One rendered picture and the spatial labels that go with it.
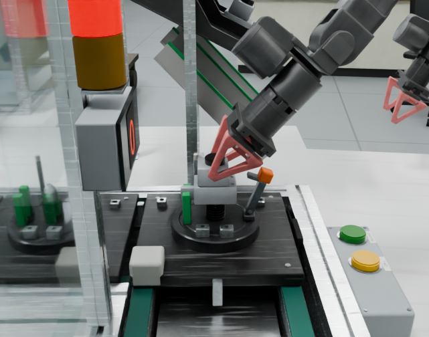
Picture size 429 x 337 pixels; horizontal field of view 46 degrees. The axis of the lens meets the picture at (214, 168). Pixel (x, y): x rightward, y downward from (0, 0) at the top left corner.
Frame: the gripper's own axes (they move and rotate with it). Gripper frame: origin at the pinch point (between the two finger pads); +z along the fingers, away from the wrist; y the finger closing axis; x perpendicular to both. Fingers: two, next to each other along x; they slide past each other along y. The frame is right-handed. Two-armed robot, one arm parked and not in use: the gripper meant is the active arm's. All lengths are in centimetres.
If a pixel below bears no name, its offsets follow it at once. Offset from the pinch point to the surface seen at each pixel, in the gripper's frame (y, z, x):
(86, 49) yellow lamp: 21.6, -8.3, -23.9
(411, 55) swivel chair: -322, -69, 155
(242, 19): -39.5, -16.6, -5.5
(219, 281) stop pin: 12.6, 8.1, 7.7
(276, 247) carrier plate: 5.2, 1.9, 13.9
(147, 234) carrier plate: 1.3, 14.8, -0.7
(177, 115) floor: -331, 91, 52
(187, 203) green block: 1.8, 6.3, 0.3
